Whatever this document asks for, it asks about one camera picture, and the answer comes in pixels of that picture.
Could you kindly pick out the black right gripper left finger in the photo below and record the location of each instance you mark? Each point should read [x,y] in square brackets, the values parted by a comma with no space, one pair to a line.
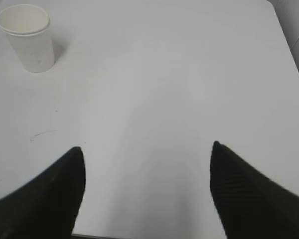
[47,206]

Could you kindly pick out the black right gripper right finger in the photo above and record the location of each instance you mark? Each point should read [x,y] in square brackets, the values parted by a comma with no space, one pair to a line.
[249,204]

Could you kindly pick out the white paper cup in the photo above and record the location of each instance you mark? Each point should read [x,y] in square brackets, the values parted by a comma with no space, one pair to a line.
[27,29]

